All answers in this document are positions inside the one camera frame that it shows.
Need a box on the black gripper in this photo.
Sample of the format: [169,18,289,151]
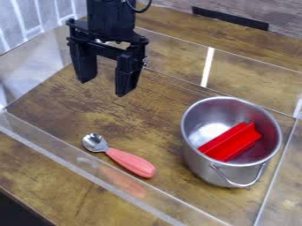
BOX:
[65,0,149,97]

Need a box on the silver metal pot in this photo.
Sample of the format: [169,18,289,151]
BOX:
[180,96,281,188]

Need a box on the red block object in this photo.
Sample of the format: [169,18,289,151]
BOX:
[197,122,261,162]

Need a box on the spoon with pink handle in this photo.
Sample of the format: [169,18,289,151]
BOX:
[82,133,156,178]

